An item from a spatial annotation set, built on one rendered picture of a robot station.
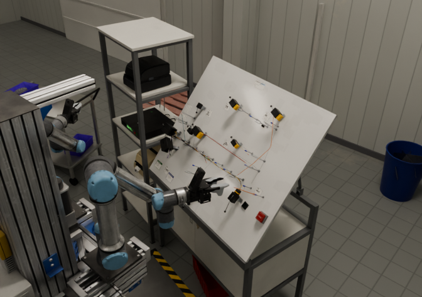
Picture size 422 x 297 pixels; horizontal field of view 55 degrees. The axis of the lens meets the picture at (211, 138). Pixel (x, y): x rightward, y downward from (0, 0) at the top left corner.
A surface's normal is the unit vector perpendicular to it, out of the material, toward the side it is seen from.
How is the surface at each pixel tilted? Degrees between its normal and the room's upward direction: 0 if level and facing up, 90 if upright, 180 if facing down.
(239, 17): 90
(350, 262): 0
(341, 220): 0
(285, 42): 90
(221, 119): 52
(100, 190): 82
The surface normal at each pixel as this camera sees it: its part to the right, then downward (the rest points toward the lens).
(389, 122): -0.66, 0.39
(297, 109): -0.63, -0.28
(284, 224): 0.00, -0.85
